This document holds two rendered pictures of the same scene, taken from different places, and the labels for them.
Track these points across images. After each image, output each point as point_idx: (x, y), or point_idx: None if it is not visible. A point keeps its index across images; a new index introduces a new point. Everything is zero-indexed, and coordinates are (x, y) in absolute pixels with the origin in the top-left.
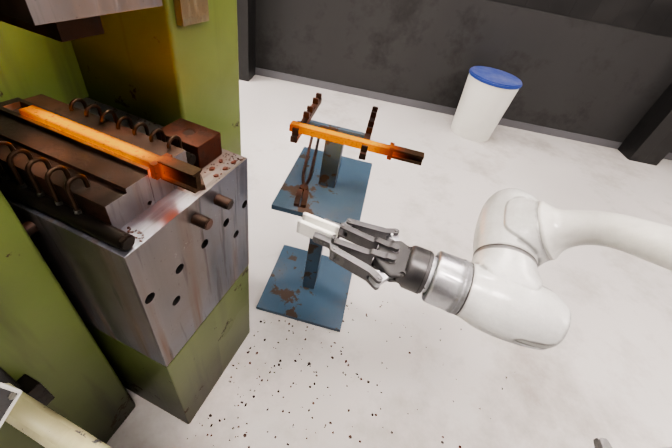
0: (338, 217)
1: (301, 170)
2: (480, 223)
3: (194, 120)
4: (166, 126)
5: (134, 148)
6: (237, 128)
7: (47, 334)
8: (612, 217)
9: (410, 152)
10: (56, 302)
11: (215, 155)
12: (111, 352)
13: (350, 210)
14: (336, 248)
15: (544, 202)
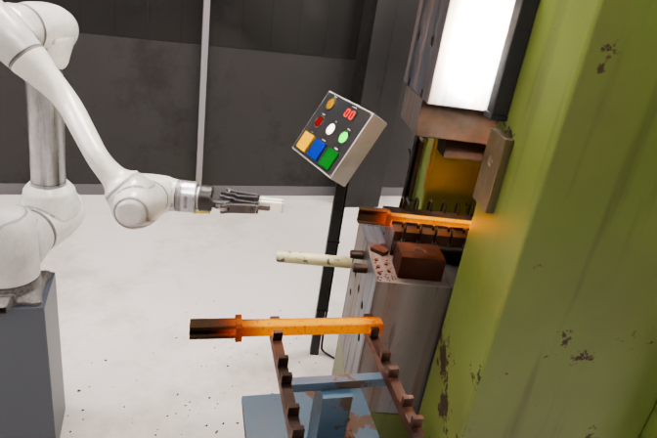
0: (273, 400)
1: None
2: (163, 200)
3: (458, 290)
4: (439, 250)
5: (412, 217)
6: (471, 382)
7: None
8: (105, 150)
9: (210, 320)
10: None
11: (396, 269)
12: None
13: (261, 417)
14: (255, 194)
15: (128, 175)
